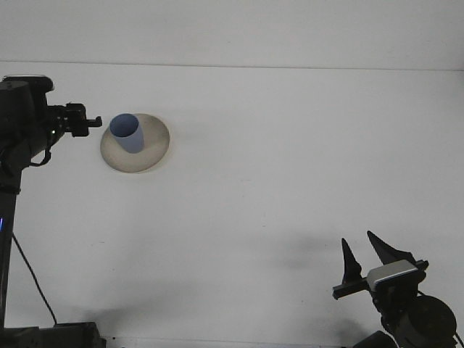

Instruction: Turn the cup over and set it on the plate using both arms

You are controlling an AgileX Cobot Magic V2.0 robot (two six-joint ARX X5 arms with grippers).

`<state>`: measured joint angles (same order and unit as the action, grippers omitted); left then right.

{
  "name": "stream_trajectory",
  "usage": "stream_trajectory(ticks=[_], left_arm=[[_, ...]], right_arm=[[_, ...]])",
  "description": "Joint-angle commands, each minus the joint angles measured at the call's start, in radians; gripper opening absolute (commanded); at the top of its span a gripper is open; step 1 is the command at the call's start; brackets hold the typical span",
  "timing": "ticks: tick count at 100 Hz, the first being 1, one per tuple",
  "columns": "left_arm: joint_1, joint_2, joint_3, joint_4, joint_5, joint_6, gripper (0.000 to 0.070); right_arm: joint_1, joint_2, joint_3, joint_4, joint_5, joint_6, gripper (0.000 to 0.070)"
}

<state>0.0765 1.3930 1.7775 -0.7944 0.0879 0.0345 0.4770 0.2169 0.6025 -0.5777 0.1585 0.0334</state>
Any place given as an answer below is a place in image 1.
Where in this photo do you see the pale blue cup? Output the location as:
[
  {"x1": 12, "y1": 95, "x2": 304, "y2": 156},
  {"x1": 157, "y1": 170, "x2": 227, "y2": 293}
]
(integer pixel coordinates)
[{"x1": 109, "y1": 112, "x2": 146, "y2": 155}]

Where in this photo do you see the pale round plate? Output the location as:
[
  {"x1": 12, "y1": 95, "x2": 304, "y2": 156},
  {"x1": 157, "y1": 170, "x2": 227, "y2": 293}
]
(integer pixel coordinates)
[{"x1": 99, "y1": 112, "x2": 172, "y2": 175}]

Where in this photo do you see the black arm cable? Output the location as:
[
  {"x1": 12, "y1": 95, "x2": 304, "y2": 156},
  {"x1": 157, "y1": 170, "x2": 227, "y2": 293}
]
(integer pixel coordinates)
[{"x1": 11, "y1": 147, "x2": 58, "y2": 326}]

